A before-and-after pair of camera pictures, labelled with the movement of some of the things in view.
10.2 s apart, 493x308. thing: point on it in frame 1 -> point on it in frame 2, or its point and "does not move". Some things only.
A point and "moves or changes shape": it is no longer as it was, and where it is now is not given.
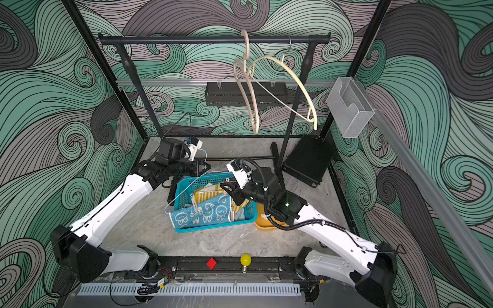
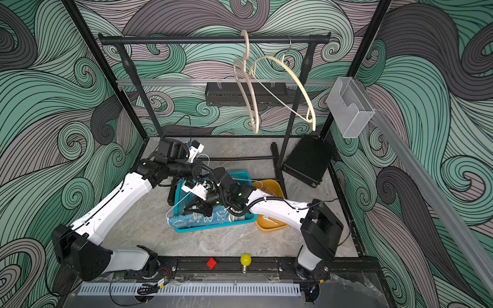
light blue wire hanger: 207,153 moves or changes shape
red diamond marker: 212,264 does not move
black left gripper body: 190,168 does not move
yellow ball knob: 245,260 does not move
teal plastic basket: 185,185 does not move
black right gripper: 237,194 -> 205,208
